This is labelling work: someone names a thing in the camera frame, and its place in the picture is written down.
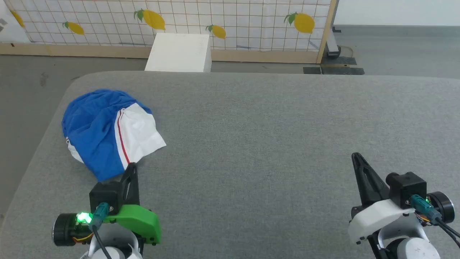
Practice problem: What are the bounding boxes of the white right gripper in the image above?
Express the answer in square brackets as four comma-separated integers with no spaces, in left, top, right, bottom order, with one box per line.
[348,153,424,245]

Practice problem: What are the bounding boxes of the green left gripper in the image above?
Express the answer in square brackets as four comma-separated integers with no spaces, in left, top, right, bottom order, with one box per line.
[106,163,162,246]

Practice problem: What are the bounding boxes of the blue and white shorts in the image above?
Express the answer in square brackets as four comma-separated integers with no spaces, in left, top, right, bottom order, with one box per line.
[61,89,167,182]

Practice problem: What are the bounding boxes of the grey fabric sofa seat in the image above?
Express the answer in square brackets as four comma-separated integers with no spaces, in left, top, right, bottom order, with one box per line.
[0,71,460,259]

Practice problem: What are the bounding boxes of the black floor mat strip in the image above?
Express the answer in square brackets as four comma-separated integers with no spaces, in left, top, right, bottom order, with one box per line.
[303,56,365,75]

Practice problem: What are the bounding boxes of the grey metal stand foot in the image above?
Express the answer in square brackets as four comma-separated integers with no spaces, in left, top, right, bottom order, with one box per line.
[326,26,342,59]

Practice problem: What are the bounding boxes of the white rectangular box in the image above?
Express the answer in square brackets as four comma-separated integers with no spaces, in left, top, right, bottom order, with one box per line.
[144,33,212,73]

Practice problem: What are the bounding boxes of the lemon print grid screen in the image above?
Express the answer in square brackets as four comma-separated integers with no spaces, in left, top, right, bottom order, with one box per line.
[0,0,332,52]

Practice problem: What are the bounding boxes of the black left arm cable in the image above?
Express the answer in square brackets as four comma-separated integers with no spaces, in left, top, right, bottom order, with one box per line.
[90,202,114,259]

